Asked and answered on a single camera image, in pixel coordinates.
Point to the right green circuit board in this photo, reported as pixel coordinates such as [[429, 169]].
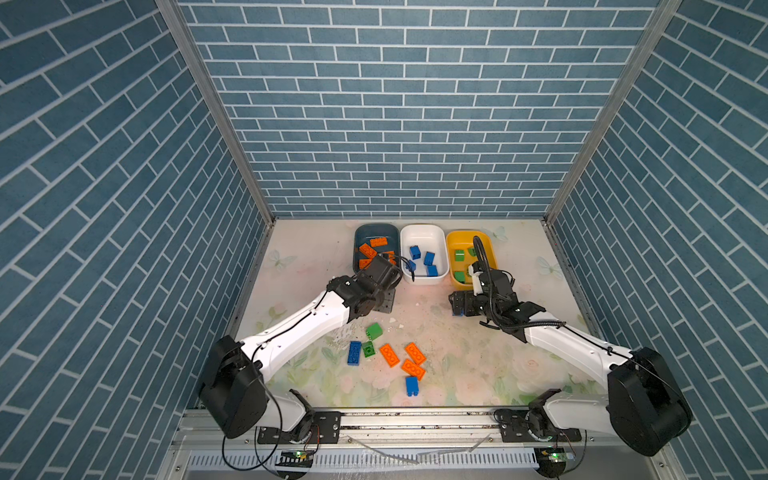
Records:
[[552, 462]]

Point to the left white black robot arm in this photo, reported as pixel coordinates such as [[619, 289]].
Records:
[[233, 383]]

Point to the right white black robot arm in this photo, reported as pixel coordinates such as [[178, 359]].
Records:
[[641, 402]]

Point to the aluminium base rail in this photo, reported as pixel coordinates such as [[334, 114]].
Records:
[[449, 427]]

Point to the blue lego bottom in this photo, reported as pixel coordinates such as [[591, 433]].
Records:
[[412, 386]]

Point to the yellow plastic bin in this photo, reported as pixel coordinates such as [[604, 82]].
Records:
[[463, 239]]

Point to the dark teal plastic bin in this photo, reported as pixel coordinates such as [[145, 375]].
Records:
[[366, 232]]

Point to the white plastic bin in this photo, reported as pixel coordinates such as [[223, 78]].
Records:
[[429, 238]]

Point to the green circuit board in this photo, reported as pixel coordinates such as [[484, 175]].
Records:
[[552, 462], [295, 459]]

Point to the orange lego brick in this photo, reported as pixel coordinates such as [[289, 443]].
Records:
[[368, 251]]

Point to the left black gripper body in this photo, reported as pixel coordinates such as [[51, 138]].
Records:
[[379, 298]]

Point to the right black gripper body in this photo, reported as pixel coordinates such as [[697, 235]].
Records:
[[473, 304]]

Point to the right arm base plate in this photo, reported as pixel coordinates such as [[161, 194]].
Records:
[[524, 425]]

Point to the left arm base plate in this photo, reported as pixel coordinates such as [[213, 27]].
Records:
[[320, 427]]

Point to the left green circuit board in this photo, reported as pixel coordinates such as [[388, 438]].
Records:
[[295, 459]]

